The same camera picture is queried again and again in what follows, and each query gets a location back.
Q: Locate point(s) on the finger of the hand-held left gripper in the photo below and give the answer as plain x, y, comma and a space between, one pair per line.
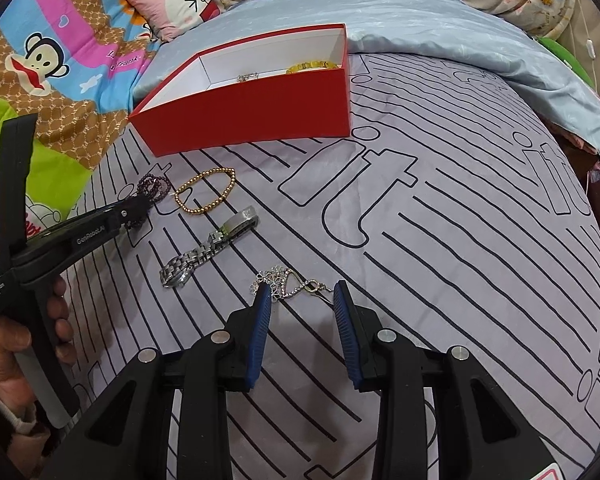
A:
125, 215

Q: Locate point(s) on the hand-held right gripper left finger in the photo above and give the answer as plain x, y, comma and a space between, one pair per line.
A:
260, 340

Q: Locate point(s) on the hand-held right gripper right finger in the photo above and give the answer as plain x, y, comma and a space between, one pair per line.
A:
347, 340

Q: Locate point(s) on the silver flower earring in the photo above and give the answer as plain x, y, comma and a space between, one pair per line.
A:
247, 77
275, 280

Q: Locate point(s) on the red cardboard box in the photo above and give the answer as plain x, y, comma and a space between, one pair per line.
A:
260, 115

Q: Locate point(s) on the person's left forearm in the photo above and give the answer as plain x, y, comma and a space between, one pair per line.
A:
25, 435

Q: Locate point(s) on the person's left hand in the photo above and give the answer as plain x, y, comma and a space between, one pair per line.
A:
60, 320

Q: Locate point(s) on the silver metal watch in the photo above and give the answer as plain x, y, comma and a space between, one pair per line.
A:
200, 255

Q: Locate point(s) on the colourful cartoon monkey blanket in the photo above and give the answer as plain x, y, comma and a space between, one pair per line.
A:
65, 125

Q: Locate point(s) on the grey striped bed sheet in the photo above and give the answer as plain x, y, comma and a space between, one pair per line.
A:
430, 260

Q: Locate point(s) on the pink rabbit pillow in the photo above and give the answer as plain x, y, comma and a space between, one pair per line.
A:
155, 5

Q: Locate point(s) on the light blue quilt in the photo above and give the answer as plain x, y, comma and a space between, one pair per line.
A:
430, 25

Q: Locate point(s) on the green plastic object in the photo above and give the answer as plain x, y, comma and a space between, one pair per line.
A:
565, 52

